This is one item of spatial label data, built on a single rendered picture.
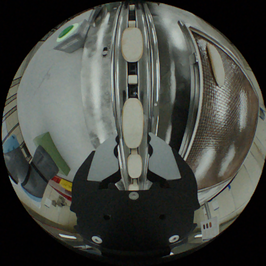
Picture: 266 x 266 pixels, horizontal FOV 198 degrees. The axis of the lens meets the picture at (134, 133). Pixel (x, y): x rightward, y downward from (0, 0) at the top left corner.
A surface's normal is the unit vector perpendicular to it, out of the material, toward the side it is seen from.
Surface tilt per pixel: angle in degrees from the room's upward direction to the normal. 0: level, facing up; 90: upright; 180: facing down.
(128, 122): 12
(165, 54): 0
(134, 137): 3
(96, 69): 0
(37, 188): 88
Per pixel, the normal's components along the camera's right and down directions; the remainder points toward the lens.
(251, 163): -1.00, 0.02
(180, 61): 0.02, 0.47
